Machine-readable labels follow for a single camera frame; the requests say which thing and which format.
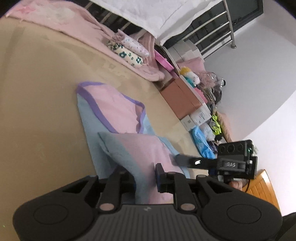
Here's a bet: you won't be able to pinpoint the salmon pink storage box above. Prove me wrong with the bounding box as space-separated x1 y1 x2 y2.
160 78 204 120

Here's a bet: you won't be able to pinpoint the pink flat case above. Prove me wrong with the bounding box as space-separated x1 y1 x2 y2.
154 50 174 72

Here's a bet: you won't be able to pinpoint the folded pink floral cloth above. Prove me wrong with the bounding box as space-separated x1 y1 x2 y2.
113 29 150 58

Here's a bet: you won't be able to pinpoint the folded green flower cloth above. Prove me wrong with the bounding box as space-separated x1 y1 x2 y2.
107 41 144 68

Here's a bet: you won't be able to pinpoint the clear bag pink contents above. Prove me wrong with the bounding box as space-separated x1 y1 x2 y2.
197 71 221 89

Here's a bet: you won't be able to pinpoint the white yellow plush toy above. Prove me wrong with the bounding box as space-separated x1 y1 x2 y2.
179 66 200 87

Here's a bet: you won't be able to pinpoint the pink fleece blanket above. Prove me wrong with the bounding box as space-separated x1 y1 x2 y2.
5 1 165 82

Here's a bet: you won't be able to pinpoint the person's right hand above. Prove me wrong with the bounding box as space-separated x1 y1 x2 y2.
229 179 248 191

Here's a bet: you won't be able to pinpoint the stack of white boxes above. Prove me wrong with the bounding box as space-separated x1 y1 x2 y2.
168 40 204 63

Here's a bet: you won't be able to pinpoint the pink cushion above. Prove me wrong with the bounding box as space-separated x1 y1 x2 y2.
178 57 206 73

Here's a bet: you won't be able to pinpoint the small white box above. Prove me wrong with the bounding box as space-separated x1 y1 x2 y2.
180 115 196 132

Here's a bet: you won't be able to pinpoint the blue plastic package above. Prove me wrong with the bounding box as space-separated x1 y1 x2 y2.
190 126 216 159

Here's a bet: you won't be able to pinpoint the metal railing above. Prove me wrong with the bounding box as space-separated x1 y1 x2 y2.
83 0 238 60

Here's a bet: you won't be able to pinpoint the pink blue purple-trimmed garment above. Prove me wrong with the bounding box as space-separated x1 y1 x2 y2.
76 81 190 204

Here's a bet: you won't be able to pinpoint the neon yellow black item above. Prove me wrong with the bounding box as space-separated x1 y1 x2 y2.
209 114 222 136

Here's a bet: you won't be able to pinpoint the white hanging towel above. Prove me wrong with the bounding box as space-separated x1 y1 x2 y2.
92 0 221 45

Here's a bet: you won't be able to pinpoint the white printed carton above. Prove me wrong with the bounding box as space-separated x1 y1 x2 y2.
189 104 212 126

